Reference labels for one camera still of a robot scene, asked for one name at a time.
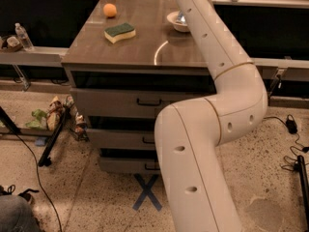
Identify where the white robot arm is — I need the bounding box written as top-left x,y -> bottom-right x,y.
154,0 -> 267,232

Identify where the snack bag pile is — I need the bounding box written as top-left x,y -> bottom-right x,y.
46,96 -> 64,131

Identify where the orange ball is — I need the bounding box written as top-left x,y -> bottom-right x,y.
103,3 -> 117,17

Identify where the redbull can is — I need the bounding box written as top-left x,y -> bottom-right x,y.
176,12 -> 186,25

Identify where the clear water bottle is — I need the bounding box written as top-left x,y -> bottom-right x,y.
15,23 -> 34,51

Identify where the person grey jeans knee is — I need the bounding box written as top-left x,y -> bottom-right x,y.
0,195 -> 41,232

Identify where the black floor cable left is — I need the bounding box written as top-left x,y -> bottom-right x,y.
13,130 -> 64,232

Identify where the paper bowl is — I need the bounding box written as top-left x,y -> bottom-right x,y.
167,11 -> 189,33

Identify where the top grey drawer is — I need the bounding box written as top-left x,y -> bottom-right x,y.
70,88 -> 203,118

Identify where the green plastic bag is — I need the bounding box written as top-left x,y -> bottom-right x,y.
26,109 -> 47,130

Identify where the middle grey drawer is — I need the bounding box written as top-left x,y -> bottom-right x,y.
87,129 -> 155,151

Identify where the black power adapter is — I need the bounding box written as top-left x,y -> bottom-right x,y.
286,114 -> 297,134

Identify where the brown bowl with items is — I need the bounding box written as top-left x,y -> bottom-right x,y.
0,35 -> 22,52

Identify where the grey drawer cabinet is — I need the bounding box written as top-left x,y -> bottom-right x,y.
63,0 -> 216,163

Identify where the bottom grey drawer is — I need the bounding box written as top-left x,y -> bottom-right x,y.
98,158 -> 160,174

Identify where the black stand right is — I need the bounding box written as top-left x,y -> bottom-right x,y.
296,155 -> 309,229

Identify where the grey drawer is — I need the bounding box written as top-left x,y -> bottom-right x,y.
98,158 -> 160,174
87,129 -> 155,151
70,88 -> 203,118

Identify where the yellow green sponge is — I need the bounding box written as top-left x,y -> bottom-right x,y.
104,22 -> 136,44

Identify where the blue tape cross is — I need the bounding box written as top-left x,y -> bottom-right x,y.
132,174 -> 162,212

